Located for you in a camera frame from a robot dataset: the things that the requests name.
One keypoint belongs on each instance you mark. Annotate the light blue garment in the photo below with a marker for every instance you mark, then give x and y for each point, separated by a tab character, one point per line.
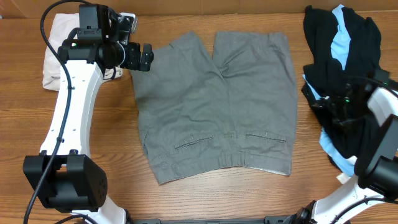
328	39

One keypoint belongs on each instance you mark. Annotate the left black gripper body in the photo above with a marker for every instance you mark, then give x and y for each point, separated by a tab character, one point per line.
131	57

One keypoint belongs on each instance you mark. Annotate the beige folded garment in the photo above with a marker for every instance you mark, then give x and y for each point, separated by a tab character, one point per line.
61	27

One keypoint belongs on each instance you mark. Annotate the black garment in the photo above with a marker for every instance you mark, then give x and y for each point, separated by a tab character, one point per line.
363	58

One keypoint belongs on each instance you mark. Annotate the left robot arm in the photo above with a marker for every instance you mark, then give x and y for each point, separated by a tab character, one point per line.
63	175

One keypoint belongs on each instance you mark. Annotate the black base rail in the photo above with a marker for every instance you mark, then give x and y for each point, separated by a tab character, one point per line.
265	220

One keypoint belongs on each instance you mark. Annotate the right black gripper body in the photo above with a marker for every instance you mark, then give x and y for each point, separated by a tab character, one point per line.
345	109

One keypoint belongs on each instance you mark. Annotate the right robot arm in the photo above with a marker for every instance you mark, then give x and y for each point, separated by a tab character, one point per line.
375	169

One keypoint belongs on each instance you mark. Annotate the grey shorts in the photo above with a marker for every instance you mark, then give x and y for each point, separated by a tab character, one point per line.
234	107

